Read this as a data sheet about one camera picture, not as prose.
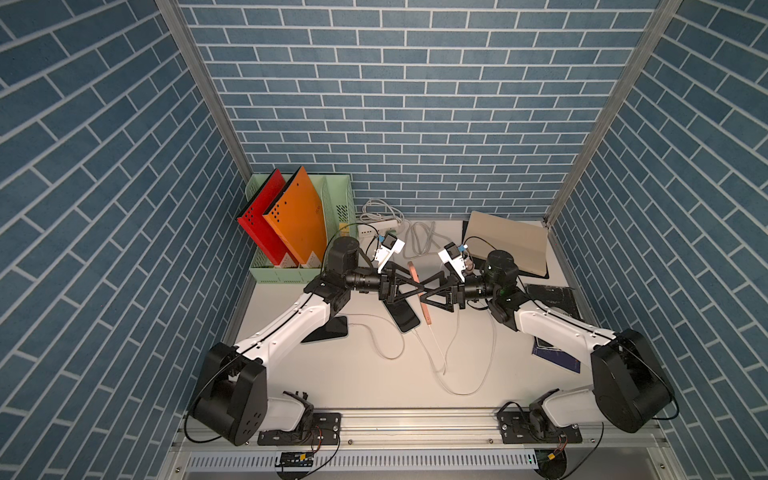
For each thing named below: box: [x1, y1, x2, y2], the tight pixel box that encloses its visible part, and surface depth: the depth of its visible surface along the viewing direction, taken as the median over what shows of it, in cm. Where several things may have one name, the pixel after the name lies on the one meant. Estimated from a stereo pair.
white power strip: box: [357, 219, 400, 241], surface depth 117 cm
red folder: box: [237, 168, 289, 266], surface depth 86 cm
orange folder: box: [262, 166, 327, 265], surface depth 89 cm
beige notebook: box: [464, 211, 548, 277], surface depth 120 cm
